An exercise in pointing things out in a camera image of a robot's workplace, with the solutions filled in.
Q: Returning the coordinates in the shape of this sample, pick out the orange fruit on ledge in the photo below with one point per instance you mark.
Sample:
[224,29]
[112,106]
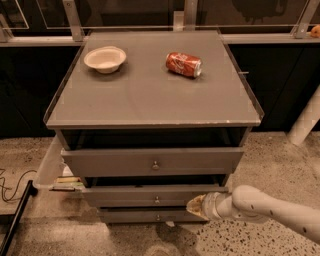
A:
[315,31]

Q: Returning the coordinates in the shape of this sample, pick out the grey drawer cabinet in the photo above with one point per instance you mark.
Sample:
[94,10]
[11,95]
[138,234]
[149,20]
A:
[144,105]

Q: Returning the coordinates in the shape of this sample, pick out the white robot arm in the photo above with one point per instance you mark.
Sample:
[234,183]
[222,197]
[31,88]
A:
[247,203]

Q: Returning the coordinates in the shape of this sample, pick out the grey drawer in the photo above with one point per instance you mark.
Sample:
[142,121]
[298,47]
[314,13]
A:
[152,162]
[146,196]
[146,215]

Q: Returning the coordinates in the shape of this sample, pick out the white pole leg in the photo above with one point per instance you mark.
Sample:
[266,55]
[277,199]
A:
[306,120]

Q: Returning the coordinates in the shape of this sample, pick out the grey top drawer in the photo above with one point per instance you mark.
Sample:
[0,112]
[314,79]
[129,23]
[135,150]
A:
[152,162]

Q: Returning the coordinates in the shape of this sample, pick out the black metal frame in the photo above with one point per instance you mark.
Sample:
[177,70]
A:
[11,221]

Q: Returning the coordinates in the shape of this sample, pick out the metal railing with glass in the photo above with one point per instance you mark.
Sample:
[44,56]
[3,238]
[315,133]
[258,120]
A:
[28,23]

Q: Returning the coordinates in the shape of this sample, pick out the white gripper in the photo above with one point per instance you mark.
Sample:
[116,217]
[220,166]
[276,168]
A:
[209,205]

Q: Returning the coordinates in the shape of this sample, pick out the red cola can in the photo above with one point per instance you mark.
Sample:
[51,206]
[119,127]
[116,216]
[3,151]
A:
[184,64]

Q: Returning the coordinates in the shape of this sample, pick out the white paper bowl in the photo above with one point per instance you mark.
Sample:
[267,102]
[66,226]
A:
[105,60]

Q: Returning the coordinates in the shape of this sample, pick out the grey bottom drawer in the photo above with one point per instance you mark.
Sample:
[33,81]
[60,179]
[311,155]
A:
[146,215]

